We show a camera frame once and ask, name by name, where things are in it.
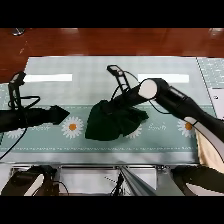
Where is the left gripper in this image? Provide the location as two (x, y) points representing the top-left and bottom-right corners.
(43, 104), (71, 127)

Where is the dark green garment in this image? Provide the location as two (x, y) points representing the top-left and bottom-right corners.
(84, 98), (150, 142)

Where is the beige garment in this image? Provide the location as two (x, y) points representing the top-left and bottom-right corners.
(194, 129), (224, 175)

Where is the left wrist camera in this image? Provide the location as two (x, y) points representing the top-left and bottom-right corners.
(7, 70), (28, 108)

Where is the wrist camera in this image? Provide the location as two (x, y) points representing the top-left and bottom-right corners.
(7, 70), (28, 108)
(106, 64), (132, 95)

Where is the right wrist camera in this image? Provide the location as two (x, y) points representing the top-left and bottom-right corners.
(106, 64), (132, 95)

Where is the silver frame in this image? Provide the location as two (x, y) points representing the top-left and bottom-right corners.
(0, 162), (224, 197)

